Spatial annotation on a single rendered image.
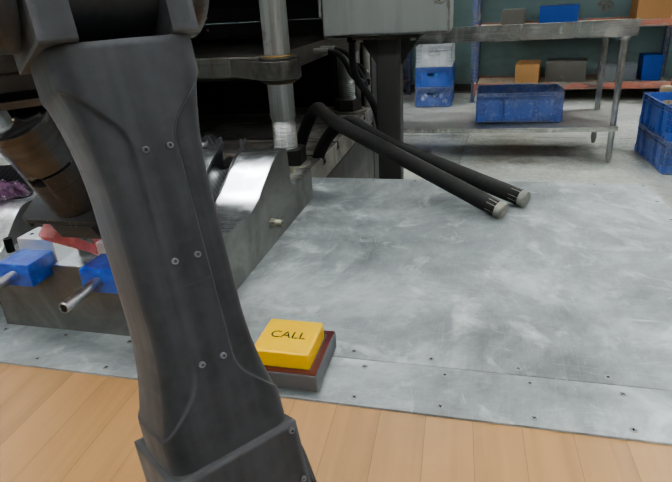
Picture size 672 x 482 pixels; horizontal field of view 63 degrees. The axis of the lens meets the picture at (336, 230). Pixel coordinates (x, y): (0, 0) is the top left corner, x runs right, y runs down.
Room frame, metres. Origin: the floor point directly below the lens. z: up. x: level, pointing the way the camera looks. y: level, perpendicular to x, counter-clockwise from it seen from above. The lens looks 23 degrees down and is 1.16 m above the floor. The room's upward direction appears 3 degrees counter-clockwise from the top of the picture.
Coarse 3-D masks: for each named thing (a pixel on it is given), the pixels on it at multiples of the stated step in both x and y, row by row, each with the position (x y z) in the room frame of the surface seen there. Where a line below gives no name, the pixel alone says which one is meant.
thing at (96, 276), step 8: (104, 248) 0.57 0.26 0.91; (104, 256) 0.56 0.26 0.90; (88, 264) 0.55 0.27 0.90; (96, 264) 0.54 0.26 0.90; (104, 264) 0.54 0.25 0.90; (80, 272) 0.53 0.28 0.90; (88, 272) 0.53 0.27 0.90; (96, 272) 0.53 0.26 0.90; (104, 272) 0.53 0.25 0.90; (88, 280) 0.53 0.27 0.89; (96, 280) 0.52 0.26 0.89; (104, 280) 0.53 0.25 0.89; (112, 280) 0.53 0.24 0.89; (80, 288) 0.51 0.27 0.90; (88, 288) 0.51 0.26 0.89; (96, 288) 0.52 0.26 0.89; (104, 288) 0.53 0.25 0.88; (112, 288) 0.53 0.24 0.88; (72, 296) 0.49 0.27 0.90; (80, 296) 0.49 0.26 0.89; (64, 304) 0.48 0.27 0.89; (72, 304) 0.48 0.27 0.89; (64, 312) 0.48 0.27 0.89
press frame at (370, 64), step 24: (216, 0) 2.27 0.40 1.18; (240, 0) 2.25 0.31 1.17; (288, 0) 2.20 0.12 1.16; (312, 0) 2.17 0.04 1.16; (216, 24) 2.27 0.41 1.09; (240, 24) 2.25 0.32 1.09; (288, 24) 2.20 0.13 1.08; (312, 24) 2.17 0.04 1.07; (360, 48) 2.06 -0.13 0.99; (312, 72) 2.18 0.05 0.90; (336, 72) 2.09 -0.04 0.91; (240, 96) 2.26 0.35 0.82; (264, 96) 2.23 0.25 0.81; (312, 96) 2.18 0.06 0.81; (336, 96) 2.09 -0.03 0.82; (360, 96) 2.04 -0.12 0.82
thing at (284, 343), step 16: (272, 320) 0.52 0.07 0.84; (288, 320) 0.51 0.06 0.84; (272, 336) 0.49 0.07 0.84; (288, 336) 0.48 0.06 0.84; (304, 336) 0.48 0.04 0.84; (320, 336) 0.49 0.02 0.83; (272, 352) 0.46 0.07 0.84; (288, 352) 0.46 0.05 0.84; (304, 352) 0.45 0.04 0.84; (304, 368) 0.45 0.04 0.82
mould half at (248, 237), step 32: (256, 160) 0.84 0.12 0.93; (224, 192) 0.79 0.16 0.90; (256, 192) 0.77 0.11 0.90; (288, 192) 0.89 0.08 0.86; (224, 224) 0.69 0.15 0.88; (256, 224) 0.75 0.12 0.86; (288, 224) 0.87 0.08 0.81; (0, 256) 0.61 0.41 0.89; (96, 256) 0.60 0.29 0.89; (256, 256) 0.73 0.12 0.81; (32, 288) 0.59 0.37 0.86; (64, 288) 0.58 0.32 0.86; (32, 320) 0.60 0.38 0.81; (64, 320) 0.58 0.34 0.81; (96, 320) 0.57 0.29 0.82
